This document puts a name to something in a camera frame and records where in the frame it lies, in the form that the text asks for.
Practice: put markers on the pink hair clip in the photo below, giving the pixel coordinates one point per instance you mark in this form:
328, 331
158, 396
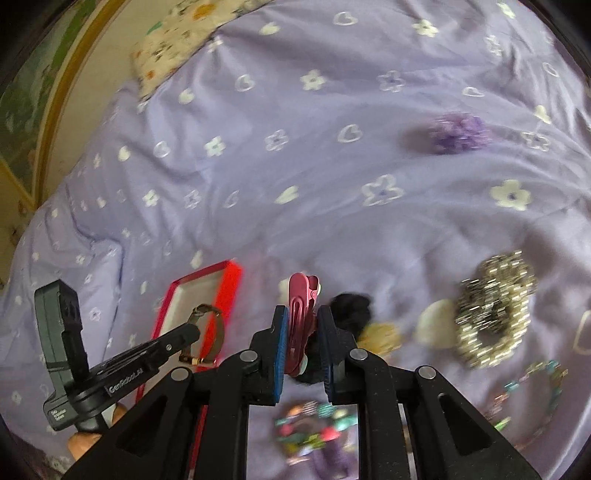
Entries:
300, 304

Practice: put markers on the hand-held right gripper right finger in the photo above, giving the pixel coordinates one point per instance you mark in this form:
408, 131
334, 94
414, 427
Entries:
328, 360

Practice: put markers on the red shallow box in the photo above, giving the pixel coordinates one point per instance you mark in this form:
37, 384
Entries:
231, 286

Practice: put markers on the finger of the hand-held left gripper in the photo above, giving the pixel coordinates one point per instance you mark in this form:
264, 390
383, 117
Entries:
180, 337

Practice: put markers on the framed wall picture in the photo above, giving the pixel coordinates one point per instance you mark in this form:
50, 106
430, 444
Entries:
27, 92

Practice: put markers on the yellow bow hair clip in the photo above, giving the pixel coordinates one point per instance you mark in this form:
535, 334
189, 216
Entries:
381, 337

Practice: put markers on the purple flower hair accessory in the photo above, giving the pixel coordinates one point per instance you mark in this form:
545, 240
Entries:
457, 134

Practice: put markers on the pearl beaded scrunchie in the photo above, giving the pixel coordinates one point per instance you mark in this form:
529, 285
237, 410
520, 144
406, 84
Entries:
471, 314

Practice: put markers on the black scrunchie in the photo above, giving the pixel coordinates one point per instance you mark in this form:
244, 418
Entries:
351, 309

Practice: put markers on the person's left hand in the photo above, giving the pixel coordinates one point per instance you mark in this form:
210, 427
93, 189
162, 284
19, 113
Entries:
83, 445

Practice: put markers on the cartoon print pillow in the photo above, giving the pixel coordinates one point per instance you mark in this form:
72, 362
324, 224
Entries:
175, 41

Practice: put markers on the green face wristwatch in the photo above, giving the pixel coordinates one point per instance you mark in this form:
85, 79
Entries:
220, 330

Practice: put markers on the small white hair accessory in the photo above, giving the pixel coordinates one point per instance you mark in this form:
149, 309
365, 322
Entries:
436, 323

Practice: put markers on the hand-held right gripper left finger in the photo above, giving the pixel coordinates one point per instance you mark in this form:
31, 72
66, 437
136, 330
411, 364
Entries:
280, 360

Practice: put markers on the purple floral blanket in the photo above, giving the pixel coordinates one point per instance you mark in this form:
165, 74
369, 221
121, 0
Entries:
300, 194

